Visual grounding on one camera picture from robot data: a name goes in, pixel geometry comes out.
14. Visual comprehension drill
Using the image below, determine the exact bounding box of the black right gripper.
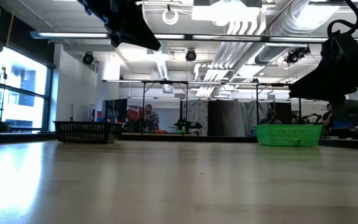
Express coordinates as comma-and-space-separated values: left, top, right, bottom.
288, 30, 358, 107

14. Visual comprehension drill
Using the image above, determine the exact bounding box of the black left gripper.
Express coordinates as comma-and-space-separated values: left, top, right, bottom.
76, 0, 162, 52

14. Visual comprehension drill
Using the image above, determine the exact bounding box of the person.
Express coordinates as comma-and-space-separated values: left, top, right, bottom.
142, 103, 160, 133
259, 108, 283, 126
321, 103, 334, 129

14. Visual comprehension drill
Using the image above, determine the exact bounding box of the black monitor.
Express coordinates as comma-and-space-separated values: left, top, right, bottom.
103, 98, 129, 124
332, 98, 358, 129

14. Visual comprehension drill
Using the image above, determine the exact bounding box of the green plastic basket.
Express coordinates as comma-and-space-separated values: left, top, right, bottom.
254, 124, 324, 147

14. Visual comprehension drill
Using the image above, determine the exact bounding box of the grey curtain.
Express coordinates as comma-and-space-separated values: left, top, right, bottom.
186, 99, 275, 137

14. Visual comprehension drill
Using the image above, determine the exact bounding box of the black plastic basket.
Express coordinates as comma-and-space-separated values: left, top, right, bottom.
52, 121, 124, 144

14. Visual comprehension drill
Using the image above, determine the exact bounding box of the white cable ring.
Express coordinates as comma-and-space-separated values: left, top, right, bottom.
161, 7, 180, 26

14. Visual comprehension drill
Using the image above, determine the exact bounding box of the black workstation frame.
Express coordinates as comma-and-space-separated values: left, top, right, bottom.
102, 79, 305, 134

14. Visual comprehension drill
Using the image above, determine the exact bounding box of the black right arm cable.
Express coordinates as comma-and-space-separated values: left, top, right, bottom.
326, 0, 358, 38

